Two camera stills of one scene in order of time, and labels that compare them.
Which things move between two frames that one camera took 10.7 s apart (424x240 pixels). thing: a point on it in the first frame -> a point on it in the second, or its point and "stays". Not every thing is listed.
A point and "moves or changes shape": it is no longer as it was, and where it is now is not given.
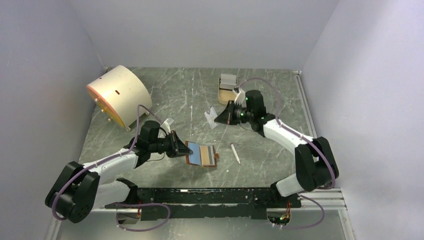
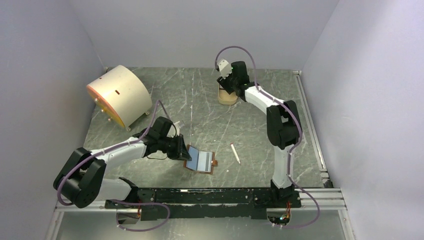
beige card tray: [225, 95] stays
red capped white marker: [233, 148] stays
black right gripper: [226, 117] -> [224, 83]
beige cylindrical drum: [120, 91] stays
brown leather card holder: [202, 155] moves or changes shape
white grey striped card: [211, 114] -> [204, 161]
